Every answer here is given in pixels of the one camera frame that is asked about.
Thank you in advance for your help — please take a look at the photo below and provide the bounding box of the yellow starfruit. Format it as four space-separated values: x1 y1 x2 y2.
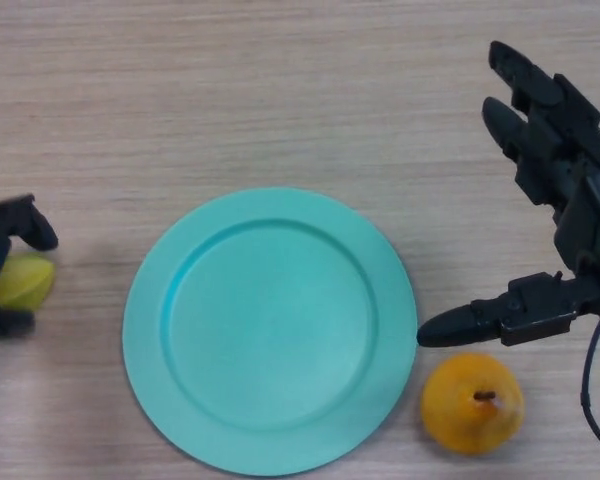
0 253 57 312

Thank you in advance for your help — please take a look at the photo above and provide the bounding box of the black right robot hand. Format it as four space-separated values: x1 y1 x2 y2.
416 40 600 350

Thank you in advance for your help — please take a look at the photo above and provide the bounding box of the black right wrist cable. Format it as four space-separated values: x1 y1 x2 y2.
579 322 600 464

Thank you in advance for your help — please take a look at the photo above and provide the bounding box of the orange-yellow pear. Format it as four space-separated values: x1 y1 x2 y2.
420 352 526 456

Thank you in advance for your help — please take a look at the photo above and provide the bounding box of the green round plate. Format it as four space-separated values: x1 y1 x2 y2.
122 187 419 477

